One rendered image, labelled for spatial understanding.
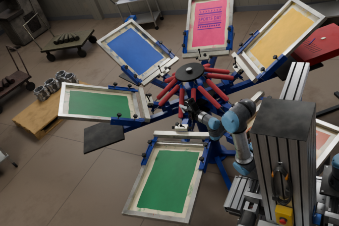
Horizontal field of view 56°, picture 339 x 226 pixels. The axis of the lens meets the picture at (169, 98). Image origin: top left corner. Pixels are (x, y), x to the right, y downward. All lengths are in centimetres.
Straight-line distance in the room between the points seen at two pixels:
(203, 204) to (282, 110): 234
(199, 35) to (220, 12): 38
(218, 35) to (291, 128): 259
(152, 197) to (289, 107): 156
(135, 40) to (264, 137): 286
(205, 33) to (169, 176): 193
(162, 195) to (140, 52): 193
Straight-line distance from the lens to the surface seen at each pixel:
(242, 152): 203
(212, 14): 414
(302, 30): 339
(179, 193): 274
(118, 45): 408
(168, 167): 293
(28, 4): 993
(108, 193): 433
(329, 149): 282
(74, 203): 450
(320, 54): 358
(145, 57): 397
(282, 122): 156
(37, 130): 577
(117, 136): 347
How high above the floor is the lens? 314
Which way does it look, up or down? 37 degrees down
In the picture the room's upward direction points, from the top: 21 degrees counter-clockwise
